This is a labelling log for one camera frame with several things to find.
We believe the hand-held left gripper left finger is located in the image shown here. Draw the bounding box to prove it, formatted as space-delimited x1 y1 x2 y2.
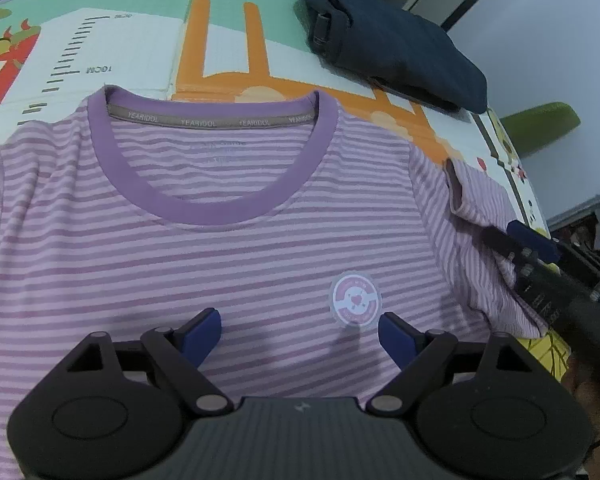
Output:
65 307 233 416

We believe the purple striped t-shirt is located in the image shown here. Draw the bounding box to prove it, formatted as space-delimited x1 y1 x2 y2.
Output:
0 85 556 480

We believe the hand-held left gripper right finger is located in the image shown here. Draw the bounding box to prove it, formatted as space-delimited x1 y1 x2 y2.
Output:
367 311 531 416

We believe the cartoon giraffe play mat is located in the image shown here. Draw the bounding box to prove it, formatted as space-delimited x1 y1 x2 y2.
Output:
0 0 573 396

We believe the green chair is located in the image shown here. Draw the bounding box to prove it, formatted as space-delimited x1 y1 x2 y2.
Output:
500 102 581 158

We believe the folded dark navy garment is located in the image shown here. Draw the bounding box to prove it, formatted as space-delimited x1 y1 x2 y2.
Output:
301 0 488 115

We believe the person's right hand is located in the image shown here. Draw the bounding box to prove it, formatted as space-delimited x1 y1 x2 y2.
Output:
562 357 600 441

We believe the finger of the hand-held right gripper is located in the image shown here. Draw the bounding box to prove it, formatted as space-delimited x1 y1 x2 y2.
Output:
506 220 563 266
480 225 541 291

